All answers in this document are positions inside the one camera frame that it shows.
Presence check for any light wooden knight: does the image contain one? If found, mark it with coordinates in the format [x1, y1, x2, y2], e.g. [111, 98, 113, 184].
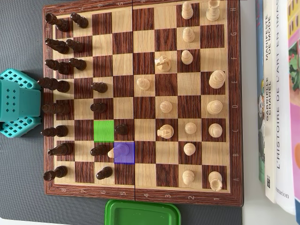
[156, 124, 175, 140]
[154, 55, 171, 73]

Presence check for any dark wooden pawn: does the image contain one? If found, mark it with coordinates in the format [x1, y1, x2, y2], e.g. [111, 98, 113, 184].
[90, 103, 108, 114]
[66, 38, 84, 53]
[90, 82, 108, 94]
[68, 58, 87, 71]
[70, 13, 89, 29]
[114, 124, 129, 136]
[90, 144, 109, 157]
[96, 166, 113, 181]

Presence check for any pink illustrated book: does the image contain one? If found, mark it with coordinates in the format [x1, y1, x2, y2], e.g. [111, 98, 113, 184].
[286, 0, 300, 225]

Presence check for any white chess pawn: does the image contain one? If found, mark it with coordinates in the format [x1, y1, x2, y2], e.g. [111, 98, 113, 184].
[107, 143, 131, 158]

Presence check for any light wooden queen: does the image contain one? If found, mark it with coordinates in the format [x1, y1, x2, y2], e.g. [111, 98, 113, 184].
[207, 100, 223, 116]

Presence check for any dark wooden knight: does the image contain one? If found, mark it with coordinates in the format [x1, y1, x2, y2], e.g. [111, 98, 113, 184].
[48, 142, 75, 157]
[45, 38, 70, 54]

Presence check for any light wooden pawn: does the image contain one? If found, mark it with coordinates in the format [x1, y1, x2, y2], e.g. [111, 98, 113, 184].
[136, 78, 151, 91]
[183, 142, 196, 157]
[182, 170, 196, 185]
[184, 122, 198, 135]
[181, 1, 194, 20]
[160, 100, 173, 114]
[182, 27, 196, 43]
[181, 50, 194, 65]

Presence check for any dark wooden rook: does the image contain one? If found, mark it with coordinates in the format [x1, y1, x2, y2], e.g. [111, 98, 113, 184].
[44, 165, 68, 182]
[45, 13, 70, 32]

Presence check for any dark wooden bishop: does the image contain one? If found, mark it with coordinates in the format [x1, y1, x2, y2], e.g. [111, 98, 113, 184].
[45, 59, 71, 75]
[41, 125, 69, 138]

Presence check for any dark wooden king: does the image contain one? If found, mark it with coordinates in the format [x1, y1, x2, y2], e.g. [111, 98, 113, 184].
[37, 77, 70, 93]

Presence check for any light wooden bishop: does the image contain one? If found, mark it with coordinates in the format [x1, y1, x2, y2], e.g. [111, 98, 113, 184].
[208, 123, 223, 138]

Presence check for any green plastic container lid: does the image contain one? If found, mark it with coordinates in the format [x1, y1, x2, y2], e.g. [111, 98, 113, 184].
[105, 199, 181, 225]

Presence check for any blue illustrated book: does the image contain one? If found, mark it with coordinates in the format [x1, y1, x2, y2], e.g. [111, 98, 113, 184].
[255, 0, 268, 184]

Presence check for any white Gabrielle Chanel book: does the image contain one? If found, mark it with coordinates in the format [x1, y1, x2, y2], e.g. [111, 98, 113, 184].
[262, 0, 278, 204]

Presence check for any dark wooden queen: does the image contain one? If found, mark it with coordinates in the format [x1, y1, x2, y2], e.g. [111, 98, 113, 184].
[41, 102, 71, 115]

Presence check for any light wooden rook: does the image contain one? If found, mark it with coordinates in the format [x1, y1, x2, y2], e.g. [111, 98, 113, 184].
[206, 0, 222, 22]
[208, 171, 223, 192]

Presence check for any wooden folding chessboard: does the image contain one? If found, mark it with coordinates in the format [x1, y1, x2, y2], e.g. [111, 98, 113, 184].
[42, 0, 244, 207]

